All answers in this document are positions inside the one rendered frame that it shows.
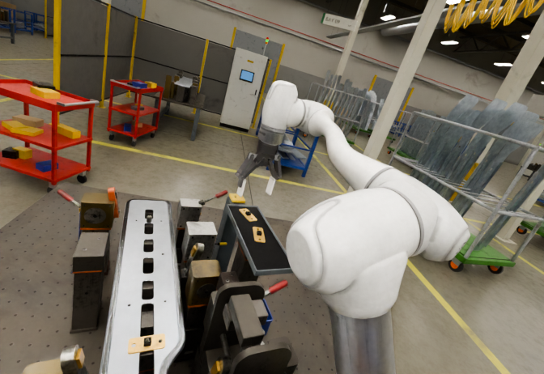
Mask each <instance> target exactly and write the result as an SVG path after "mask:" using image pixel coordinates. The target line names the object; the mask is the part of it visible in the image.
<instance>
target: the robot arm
mask: <svg viewBox="0 0 544 374"><path fill-rule="evenodd" d="M297 96H298V93H297V89H296V86H295V84H293V83H289V82H286V81H281V80H279V81H276V82H273V84H272V85H271V87H270V89H269V91H268V94H267V96H266V100H265V103H264V105H263V109H262V114H261V115H262V119H261V127H260V129H259V133H258V136H257V137H258V138H259V139H260V140H259V141H258V144H257V152H256V154H252V153H251V152H249V153H248V155H247V158H246V159H245V161H244V162H243V163H242V164H241V166H240V167H239V169H238V170H237V172H236V173H235V176H237V177H238V178H239V180H238V184H237V186H238V190H237V194H238V195H239V196H240V197H241V198H242V195H243V192H244V187H245V183H246V180H245V178H246V177H247V176H248V175H249V174H250V173H252V172H253V171H254V170H255V169H256V168H258V167H259V166H261V167H262V166H266V167H267V166H268V168H269V170H270V173H271V176H270V179H269V182H268V185H267V188H266V192H267V193H268V194H269V195H271V193H272V190H273V188H274V186H275V183H276V180H277V181H278V180H279V178H281V177H282V171H281V163H280V161H281V156H280V155H278V154H277V151H278V145H279V144H281V143H282V141H283V136H284V134H285V132H286V128H287V127H295V128H297V129H300V130H301V131H303V132H305V133H308V134H311V135H312V136H315V137H319V136H321V135H323V136H325V137H326V147H327V153H328V156H329V159H330V161H331V162H332V164H333V165H334V167H335V168H336V169H337V170H338V171H339V172H340V174H341V175H342V176H343V177H344V178H345V180H346V181H347V182H348V183H349V185H350V186H351V187H352V189H353V190H354V191H353V192H350V193H345V194H342V195H339V196H337V197H334V198H330V199H328V200H325V201H323V202H321V203H318V204H316V205H315V206H314V207H312V208H310V209H309V210H307V211H306V212H305V213H303V214H302V215H301V216H300V217H299V218H298V219H297V220H296V221H295V222H294V223H293V224H292V225H291V228H290V231H289V232H288V234H287V242H286V248H287V258H288V261H289V264H290V267H291V269H292V271H293V273H294V274H295V276H296V277H297V278H298V279H299V281H300V282H301V283H302V284H303V285H304V286H305V287H307V288H308V289H310V290H311V291H314V292H316V293H319V294H320V296H321V298H322V299H323V300H324V301H325V303H326V304H327V305H328V306H329V310H330V318H331V326H332V335H333V342H334V358H335V366H336V373H337V374H396V369H395V358H394V349H393V328H392V317H391V308H392V307H393V305H394V303H395V302H396V300H397V296H398V292H399V288H400V285H401V281H402V276H403V274H404V271H405V268H406V263H407V259H408V257H413V256H416V255H418V254H420V255H421V256H422V257H424V258H425V259H427V260H431V261H450V260H452V259H453V258H454V257H455V256H456V255H457V254H458V253H459V251H460V250H461V249H462V247H463V246H464V245H465V243H466V242H467V241H468V239H469V238H470V232H469V230H468V229H469V227H468V225H467V224H466V223H465V221H464V219H463V218H462V217H461V216H460V215H459V213H458V212H457V211H456V210H455V209H454V208H453V206H452V205H451V204H450V203H448V202H447V201H446V200H445V199H444V198H442V197H441V196H440V195H439V194H438V193H436V192H435V191H433V190H432V189H430V188H429V187H427V186H426V185H425V184H423V183H422V182H420V181H418V180H416V179H415V178H413V177H412V176H409V175H407V174H405V173H403V172H401V171H399V170H397V169H396V168H393V167H391V166H389V165H387V164H383V163H381V162H378V161H376V160H374V159H371V158H369V157H367V156H365V155H362V154H360V153H359V152H357V151H355V150H354V149H352V148H351V147H350V146H349V145H348V143H347V141H346V139H345V137H344V135H343V133H342V131H341V129H340V128H339V127H338V126H337V125H336V124H335V123H334V115H333V113H332V111H331V110H330V109H329V108H328V107H327V106H325V105H323V104H320V103H317V102H314V101H311V100H300V99H297ZM254 158H255V159H254ZM273 160H274V165H273V163H272V161H273ZM256 162H257V163H256ZM274 166H275V170H274Z"/></svg>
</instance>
